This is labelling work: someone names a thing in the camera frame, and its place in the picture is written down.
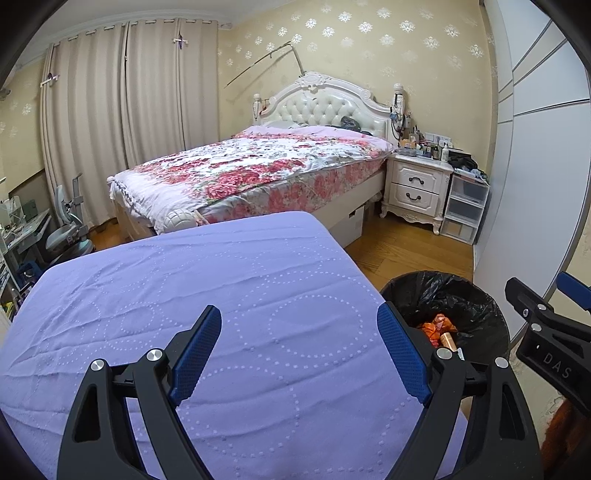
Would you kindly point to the grey office chair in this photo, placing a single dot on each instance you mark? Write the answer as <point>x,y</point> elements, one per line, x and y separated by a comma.
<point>69,244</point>

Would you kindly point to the trash bin with black bag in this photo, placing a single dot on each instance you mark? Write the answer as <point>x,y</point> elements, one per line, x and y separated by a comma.
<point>461,300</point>

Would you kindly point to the cluttered desk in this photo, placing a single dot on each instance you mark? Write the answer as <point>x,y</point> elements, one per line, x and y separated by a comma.
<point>32,226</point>

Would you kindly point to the orange wrapper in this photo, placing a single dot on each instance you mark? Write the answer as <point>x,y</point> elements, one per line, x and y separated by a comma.
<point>436,325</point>

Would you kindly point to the cluster of small bottles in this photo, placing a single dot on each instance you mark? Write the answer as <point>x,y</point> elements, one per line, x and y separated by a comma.
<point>418,143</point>

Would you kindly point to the clear plastic drawer unit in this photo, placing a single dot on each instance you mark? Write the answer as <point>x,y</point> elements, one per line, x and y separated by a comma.
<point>466,203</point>

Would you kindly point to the white wall socket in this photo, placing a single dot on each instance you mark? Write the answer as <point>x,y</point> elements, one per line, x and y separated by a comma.
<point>438,138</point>

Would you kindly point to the white ball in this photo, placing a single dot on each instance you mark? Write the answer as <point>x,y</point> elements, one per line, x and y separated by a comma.
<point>181,218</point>

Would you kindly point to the white nightstand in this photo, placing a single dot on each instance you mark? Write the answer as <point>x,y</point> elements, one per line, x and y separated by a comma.
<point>415,184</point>

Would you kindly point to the person's right forearm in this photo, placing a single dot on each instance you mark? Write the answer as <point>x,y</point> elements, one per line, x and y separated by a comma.
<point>565,438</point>

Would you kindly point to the dark cloth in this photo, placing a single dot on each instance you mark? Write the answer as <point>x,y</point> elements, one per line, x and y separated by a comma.
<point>350,122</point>

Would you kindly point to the floral blanket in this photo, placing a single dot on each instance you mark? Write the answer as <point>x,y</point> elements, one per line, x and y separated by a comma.
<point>258,161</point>

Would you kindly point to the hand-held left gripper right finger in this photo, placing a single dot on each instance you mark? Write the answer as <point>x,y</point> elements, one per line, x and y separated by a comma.
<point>401,355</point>

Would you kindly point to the white storage box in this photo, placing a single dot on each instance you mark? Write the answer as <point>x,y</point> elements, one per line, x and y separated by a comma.
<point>351,224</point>

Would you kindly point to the purple tablecloth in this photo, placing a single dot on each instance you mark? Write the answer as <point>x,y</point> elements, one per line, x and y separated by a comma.
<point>231,277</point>

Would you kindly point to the beige curtain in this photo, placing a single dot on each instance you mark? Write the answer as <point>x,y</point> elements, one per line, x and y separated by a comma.
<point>87,115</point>
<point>157,92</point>

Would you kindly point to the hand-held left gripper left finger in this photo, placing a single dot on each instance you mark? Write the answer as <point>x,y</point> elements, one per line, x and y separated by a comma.
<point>196,355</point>

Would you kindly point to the black bag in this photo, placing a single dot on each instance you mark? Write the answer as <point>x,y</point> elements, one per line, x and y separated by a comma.
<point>461,161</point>

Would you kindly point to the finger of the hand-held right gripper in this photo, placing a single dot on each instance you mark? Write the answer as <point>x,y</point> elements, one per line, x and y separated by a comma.
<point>531,309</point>
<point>577,290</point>

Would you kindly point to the white wardrobe sliding door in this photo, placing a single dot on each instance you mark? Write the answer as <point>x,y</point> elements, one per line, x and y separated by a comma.
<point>531,184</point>

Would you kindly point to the white bed tufted headboard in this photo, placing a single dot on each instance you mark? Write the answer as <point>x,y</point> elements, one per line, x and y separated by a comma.
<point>323,106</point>

